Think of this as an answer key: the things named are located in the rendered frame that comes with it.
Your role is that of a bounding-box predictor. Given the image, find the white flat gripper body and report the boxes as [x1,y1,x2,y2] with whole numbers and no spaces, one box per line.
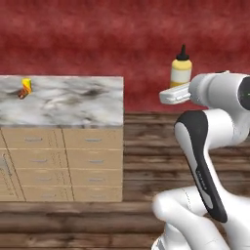
[158,82,192,105]

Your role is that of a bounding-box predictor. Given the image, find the yellow mustard bottle black cap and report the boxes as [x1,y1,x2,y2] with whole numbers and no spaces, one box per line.
[169,44,193,89]

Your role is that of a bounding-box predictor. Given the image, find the light wood cabinet door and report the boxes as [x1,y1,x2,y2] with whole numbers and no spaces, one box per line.
[0,130,26,202]

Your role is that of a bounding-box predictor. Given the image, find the light wood drawer front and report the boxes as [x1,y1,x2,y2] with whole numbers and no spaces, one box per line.
[67,168,124,188]
[0,128,67,150]
[61,127,124,150]
[6,148,70,170]
[70,186,124,203]
[64,148,124,170]
[20,186,75,202]
[13,168,73,188]

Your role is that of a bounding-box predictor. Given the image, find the small yellow red packet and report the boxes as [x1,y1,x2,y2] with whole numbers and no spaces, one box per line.
[17,77,33,101]

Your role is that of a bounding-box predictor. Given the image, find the grey door handle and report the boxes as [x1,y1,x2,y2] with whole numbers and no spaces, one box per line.
[2,152,14,178]

